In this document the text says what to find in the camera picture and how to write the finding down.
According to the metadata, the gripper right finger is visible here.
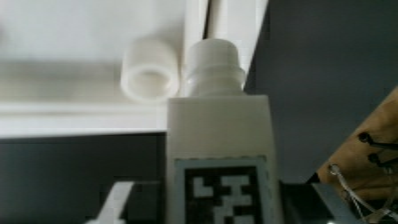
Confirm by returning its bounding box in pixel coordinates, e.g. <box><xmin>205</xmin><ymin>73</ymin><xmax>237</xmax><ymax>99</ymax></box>
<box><xmin>312</xmin><ymin>183</ymin><xmax>367</xmax><ymax>224</ymax></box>

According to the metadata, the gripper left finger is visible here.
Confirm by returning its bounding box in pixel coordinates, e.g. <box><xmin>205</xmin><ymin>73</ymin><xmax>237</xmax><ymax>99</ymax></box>
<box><xmin>84</xmin><ymin>181</ymin><xmax>134</xmax><ymax>224</ymax></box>

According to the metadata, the white leg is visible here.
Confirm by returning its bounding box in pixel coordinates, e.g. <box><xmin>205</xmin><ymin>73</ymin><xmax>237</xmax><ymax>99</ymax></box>
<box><xmin>164</xmin><ymin>39</ymin><xmax>283</xmax><ymax>224</ymax></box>

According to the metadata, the white square tabletop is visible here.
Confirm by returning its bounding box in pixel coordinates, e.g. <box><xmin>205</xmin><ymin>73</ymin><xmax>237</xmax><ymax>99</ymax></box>
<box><xmin>0</xmin><ymin>0</ymin><xmax>209</xmax><ymax>139</ymax></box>

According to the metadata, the white U-shaped fence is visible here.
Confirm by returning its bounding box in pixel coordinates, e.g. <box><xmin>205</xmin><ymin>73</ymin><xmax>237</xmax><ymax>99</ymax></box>
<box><xmin>204</xmin><ymin>0</ymin><xmax>267</xmax><ymax>95</ymax></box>

